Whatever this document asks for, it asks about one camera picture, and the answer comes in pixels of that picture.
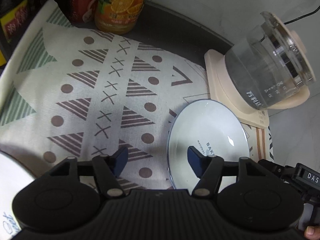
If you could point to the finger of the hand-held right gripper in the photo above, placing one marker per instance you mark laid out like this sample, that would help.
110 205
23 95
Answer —
277 171

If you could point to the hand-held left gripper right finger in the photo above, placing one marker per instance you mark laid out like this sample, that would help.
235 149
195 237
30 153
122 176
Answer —
196 162

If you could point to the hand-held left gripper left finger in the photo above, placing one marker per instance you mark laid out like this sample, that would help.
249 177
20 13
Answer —
121 160

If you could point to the small white blue-rimmed plate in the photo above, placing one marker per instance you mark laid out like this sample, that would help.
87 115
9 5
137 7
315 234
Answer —
212 127

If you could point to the white plate with script print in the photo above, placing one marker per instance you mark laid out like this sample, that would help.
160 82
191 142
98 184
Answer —
12 180

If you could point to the person's right hand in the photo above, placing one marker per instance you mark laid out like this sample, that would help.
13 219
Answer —
312 233

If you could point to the patterned fringed placemat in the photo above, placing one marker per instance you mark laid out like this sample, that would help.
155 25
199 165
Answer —
82 100

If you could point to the cream kettle base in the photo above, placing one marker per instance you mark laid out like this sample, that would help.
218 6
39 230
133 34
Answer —
220 80

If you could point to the glass electric kettle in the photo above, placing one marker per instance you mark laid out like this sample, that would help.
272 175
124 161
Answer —
265 65

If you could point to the orange juice bottle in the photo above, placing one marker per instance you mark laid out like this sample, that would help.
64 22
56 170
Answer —
122 7

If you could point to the dark soy sauce bottle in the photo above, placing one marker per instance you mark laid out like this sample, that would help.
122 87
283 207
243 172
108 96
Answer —
15 17

